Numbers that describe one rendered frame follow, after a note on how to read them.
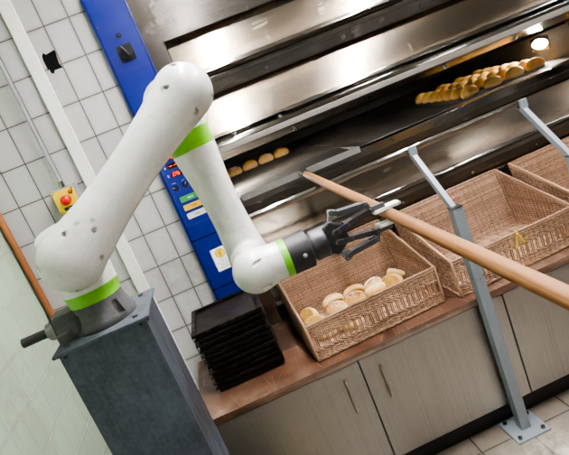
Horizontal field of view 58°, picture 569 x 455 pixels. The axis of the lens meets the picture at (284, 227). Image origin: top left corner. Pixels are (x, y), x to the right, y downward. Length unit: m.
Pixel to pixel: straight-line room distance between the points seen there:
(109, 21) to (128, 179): 1.29
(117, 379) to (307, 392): 0.90
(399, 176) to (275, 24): 0.85
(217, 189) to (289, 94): 1.09
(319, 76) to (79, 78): 0.98
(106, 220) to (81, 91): 1.29
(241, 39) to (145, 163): 1.30
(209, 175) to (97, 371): 0.51
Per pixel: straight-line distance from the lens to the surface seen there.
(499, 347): 2.13
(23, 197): 2.36
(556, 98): 2.83
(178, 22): 2.28
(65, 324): 1.28
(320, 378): 1.96
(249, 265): 1.17
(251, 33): 2.30
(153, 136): 1.06
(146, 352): 1.22
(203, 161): 1.25
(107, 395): 1.27
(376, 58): 2.40
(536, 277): 0.79
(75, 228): 1.05
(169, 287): 2.34
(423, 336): 2.03
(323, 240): 1.20
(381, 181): 2.41
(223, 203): 1.27
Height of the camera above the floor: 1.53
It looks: 14 degrees down
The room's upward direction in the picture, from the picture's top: 22 degrees counter-clockwise
